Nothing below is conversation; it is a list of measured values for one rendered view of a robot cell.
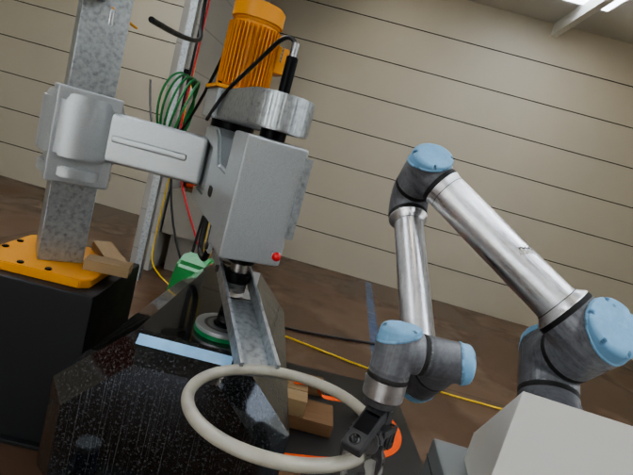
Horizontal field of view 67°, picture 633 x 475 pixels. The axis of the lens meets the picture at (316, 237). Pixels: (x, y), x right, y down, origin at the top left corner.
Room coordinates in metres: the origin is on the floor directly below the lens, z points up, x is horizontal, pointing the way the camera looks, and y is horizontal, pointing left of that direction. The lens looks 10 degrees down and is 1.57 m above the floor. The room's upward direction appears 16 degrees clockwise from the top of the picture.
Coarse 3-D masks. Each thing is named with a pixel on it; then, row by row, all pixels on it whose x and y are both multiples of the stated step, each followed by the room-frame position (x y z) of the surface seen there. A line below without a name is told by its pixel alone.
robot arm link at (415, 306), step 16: (400, 208) 1.41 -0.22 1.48; (416, 208) 1.41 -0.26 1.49; (400, 224) 1.39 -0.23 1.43; (416, 224) 1.38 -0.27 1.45; (400, 240) 1.36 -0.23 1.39; (416, 240) 1.34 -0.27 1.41; (400, 256) 1.32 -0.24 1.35; (416, 256) 1.30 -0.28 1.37; (400, 272) 1.29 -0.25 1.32; (416, 272) 1.26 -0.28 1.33; (400, 288) 1.26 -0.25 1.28; (416, 288) 1.23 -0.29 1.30; (400, 304) 1.23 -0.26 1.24; (416, 304) 1.20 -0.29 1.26; (416, 320) 1.17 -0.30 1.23; (432, 320) 1.19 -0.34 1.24; (416, 384) 1.04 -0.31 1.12; (416, 400) 1.07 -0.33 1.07
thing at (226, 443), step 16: (224, 368) 1.22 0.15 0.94; (240, 368) 1.26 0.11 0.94; (256, 368) 1.29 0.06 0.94; (272, 368) 1.31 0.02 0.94; (192, 384) 1.08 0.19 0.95; (304, 384) 1.30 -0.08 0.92; (320, 384) 1.29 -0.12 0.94; (192, 400) 1.00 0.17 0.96; (352, 400) 1.22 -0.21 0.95; (192, 416) 0.94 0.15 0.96; (208, 432) 0.89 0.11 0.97; (224, 448) 0.87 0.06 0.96; (240, 448) 0.86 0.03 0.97; (256, 448) 0.87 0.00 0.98; (256, 464) 0.85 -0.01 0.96; (272, 464) 0.85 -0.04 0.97; (288, 464) 0.85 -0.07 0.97; (304, 464) 0.86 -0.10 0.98; (320, 464) 0.87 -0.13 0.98; (336, 464) 0.89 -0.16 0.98; (352, 464) 0.91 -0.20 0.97
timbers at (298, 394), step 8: (288, 384) 2.72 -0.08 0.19; (288, 392) 2.62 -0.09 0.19; (296, 392) 2.64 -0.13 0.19; (304, 392) 2.67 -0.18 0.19; (288, 400) 2.56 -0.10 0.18; (296, 400) 2.56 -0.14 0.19; (304, 400) 2.58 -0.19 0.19; (288, 408) 2.56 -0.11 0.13; (296, 408) 2.56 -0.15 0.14; (304, 408) 2.56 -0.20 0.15
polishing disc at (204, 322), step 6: (198, 318) 1.67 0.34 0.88; (204, 318) 1.69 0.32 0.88; (210, 318) 1.70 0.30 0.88; (216, 318) 1.72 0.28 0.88; (198, 324) 1.61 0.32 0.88; (204, 324) 1.63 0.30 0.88; (210, 324) 1.64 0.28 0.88; (204, 330) 1.59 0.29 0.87; (210, 330) 1.59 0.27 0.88; (216, 330) 1.61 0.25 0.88; (222, 330) 1.62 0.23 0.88; (216, 336) 1.57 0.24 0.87; (222, 336) 1.57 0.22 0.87
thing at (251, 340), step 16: (224, 272) 1.65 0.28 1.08; (224, 288) 1.57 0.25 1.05; (256, 288) 1.63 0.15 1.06; (224, 304) 1.52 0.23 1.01; (240, 304) 1.58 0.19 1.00; (256, 304) 1.57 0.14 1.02; (240, 320) 1.50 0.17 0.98; (256, 320) 1.53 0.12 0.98; (240, 336) 1.42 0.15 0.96; (256, 336) 1.45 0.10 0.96; (240, 352) 1.29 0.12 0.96; (256, 352) 1.38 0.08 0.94; (272, 352) 1.35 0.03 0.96
